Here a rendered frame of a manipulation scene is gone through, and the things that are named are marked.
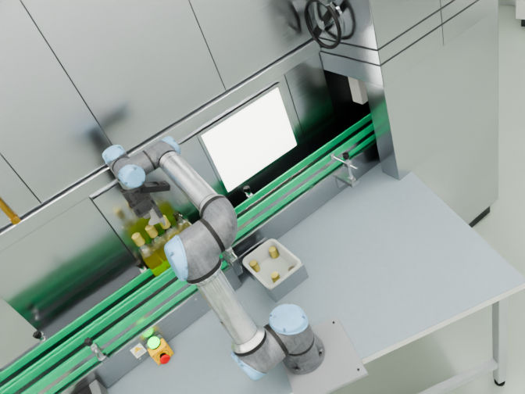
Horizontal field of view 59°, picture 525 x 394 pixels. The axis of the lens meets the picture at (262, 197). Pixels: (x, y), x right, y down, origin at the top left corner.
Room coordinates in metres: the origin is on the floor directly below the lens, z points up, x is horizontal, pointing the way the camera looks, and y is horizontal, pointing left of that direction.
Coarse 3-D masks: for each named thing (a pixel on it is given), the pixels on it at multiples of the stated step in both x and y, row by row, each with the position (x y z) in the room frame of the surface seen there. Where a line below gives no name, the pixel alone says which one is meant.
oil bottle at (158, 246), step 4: (160, 236) 1.44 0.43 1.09; (152, 240) 1.44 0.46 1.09; (160, 240) 1.42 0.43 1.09; (164, 240) 1.42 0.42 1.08; (152, 244) 1.42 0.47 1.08; (156, 244) 1.41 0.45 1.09; (160, 244) 1.41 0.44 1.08; (164, 244) 1.41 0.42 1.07; (156, 248) 1.40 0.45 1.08; (160, 248) 1.40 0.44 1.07; (156, 252) 1.43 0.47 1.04; (160, 252) 1.40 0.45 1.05; (164, 252) 1.40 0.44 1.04; (160, 256) 1.40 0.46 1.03; (164, 256) 1.40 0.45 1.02; (164, 260) 1.40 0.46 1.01; (168, 264) 1.40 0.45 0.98
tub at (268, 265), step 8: (272, 240) 1.44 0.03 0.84; (264, 248) 1.43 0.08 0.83; (280, 248) 1.39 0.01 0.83; (248, 256) 1.41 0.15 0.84; (256, 256) 1.42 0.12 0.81; (264, 256) 1.42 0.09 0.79; (280, 256) 1.40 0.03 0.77; (288, 256) 1.34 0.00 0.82; (248, 264) 1.40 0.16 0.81; (264, 264) 1.40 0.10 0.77; (272, 264) 1.38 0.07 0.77; (280, 264) 1.36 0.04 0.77; (288, 264) 1.34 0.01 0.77; (296, 264) 1.29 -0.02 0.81; (264, 272) 1.36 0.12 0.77; (272, 272) 1.34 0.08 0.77; (280, 272) 1.32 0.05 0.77; (288, 272) 1.24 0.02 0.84; (264, 280) 1.32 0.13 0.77; (272, 280) 1.30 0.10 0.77; (280, 280) 1.22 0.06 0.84
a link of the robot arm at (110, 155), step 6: (108, 150) 1.45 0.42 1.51; (114, 150) 1.43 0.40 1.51; (120, 150) 1.43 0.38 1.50; (102, 156) 1.43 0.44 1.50; (108, 156) 1.41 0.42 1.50; (114, 156) 1.41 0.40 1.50; (120, 156) 1.41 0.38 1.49; (108, 162) 1.41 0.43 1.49; (114, 162) 1.48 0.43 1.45; (114, 174) 1.42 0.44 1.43
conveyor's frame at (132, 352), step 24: (336, 168) 1.68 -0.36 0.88; (360, 168) 1.71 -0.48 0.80; (312, 192) 1.61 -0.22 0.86; (336, 192) 1.65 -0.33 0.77; (288, 216) 1.56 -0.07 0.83; (240, 240) 1.48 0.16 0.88; (240, 264) 1.46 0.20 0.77; (168, 312) 1.26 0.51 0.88; (192, 312) 1.27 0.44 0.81; (144, 336) 1.21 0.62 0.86; (168, 336) 1.23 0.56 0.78; (120, 360) 1.16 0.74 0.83; (72, 384) 1.11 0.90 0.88
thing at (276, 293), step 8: (264, 240) 1.50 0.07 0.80; (256, 248) 1.49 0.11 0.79; (240, 256) 1.46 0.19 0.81; (248, 272) 1.37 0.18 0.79; (296, 272) 1.24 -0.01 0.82; (304, 272) 1.25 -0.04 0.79; (256, 280) 1.32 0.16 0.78; (288, 280) 1.23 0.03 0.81; (296, 280) 1.24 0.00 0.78; (304, 280) 1.25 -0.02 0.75; (264, 288) 1.27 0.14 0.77; (272, 288) 1.20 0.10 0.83; (280, 288) 1.21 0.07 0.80; (288, 288) 1.22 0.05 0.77; (272, 296) 1.21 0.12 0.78; (280, 296) 1.21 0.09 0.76
